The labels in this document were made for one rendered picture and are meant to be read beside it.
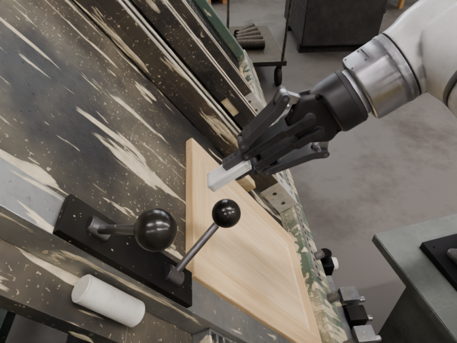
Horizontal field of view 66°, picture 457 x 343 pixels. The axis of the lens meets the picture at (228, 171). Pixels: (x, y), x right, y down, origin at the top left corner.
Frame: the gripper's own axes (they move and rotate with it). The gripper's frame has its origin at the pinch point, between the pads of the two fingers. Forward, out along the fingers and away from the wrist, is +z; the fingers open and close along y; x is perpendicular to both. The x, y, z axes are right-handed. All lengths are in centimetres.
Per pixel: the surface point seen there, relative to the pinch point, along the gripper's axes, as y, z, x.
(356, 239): -168, 13, -93
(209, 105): -9.0, 8.0, -40.0
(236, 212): 0.8, -0.8, 9.2
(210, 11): -25, 12, -171
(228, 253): -18.5, 13.5, -2.2
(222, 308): -11.5, 11.0, 12.7
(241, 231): -25.2, 13.5, -11.8
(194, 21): -6, 9, -99
